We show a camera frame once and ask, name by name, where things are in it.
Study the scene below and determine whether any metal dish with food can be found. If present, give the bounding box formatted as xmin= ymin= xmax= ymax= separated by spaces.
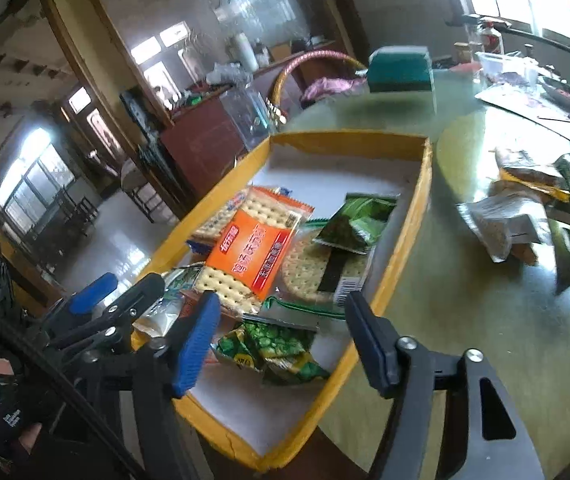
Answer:
xmin=540 ymin=76 xmax=570 ymax=110

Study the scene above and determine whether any white thermos bottle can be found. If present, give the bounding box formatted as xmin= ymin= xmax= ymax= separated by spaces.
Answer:
xmin=233 ymin=32 xmax=259 ymax=74

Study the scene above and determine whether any green pea snack packet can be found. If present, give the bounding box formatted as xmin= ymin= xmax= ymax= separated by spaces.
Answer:
xmin=212 ymin=316 xmax=329 ymax=386

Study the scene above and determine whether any glass jar dark lid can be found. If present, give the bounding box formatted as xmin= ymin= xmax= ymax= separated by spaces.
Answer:
xmin=462 ymin=14 xmax=483 ymax=62

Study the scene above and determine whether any round cracker green pack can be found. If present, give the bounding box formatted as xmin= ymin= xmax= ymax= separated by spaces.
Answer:
xmin=263 ymin=218 xmax=375 ymax=320

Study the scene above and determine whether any yellow brown biscuit pack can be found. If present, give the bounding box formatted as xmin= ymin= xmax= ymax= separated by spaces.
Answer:
xmin=495 ymin=148 xmax=570 ymax=203

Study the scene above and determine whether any clear green snack sachet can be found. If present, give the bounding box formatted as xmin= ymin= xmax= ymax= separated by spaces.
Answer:
xmin=133 ymin=262 xmax=204 ymax=338

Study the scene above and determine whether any red orange cracker pack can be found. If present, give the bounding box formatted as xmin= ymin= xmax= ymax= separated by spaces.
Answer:
xmin=193 ymin=186 xmax=313 ymax=318

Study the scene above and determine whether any clear plastic food container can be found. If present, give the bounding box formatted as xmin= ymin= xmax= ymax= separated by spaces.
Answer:
xmin=476 ymin=52 xmax=539 ymax=88

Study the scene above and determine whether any yellow cardboard tray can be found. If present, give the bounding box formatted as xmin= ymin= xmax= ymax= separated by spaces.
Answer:
xmin=147 ymin=130 xmax=431 ymax=472

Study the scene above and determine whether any dark green snack packet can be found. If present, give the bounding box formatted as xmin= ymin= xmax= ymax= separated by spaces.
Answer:
xmin=313 ymin=193 xmax=400 ymax=255

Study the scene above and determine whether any hula hoop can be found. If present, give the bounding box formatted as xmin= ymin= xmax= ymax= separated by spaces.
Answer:
xmin=267 ymin=49 xmax=367 ymax=128

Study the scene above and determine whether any printed paper mat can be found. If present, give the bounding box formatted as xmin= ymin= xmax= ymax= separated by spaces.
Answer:
xmin=475 ymin=84 xmax=570 ymax=142

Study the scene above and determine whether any silver foil snack bag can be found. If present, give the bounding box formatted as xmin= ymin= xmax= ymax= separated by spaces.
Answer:
xmin=456 ymin=191 xmax=552 ymax=263

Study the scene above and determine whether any pink cloth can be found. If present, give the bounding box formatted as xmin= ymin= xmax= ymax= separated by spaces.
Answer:
xmin=300 ymin=77 xmax=369 ymax=106

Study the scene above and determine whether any red label bottle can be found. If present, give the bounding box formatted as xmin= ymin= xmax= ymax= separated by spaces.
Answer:
xmin=479 ymin=18 xmax=504 ymax=55

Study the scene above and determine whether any teal tissue box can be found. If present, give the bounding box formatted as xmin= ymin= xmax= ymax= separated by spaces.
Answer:
xmin=366 ymin=46 xmax=434 ymax=92

